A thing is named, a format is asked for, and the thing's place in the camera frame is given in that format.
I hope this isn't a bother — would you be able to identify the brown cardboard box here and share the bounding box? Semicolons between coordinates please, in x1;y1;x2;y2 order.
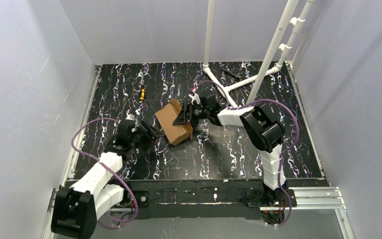
155;99;192;146

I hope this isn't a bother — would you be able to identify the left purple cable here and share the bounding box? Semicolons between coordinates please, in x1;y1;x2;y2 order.
71;118;140;230

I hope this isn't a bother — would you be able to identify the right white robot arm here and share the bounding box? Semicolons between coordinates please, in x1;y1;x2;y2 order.
172;94;287;205

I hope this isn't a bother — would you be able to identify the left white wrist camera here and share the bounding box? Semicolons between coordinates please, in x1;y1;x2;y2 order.
125;114;135;121

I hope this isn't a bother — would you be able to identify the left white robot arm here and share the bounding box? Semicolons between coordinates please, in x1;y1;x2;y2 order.
50;116;165;239

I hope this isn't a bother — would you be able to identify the purple cable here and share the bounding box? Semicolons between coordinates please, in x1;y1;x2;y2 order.
71;118;140;230
192;80;300;228

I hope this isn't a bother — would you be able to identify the yellow black screwdriver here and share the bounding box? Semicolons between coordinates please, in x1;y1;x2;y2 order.
139;84;146;101

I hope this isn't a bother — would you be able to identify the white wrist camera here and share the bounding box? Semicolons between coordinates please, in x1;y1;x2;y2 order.
189;94;200;105
125;114;135;121

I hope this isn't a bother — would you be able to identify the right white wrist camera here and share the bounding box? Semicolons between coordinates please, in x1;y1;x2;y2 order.
189;94;200;105

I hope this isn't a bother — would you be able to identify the white PVC pipe frame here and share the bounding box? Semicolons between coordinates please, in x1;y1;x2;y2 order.
202;0;316;107

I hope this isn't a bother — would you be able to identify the aluminium base frame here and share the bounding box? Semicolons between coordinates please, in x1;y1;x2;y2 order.
41;66;357;239

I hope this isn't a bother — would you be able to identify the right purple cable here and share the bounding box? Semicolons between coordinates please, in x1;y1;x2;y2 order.
192;80;300;228

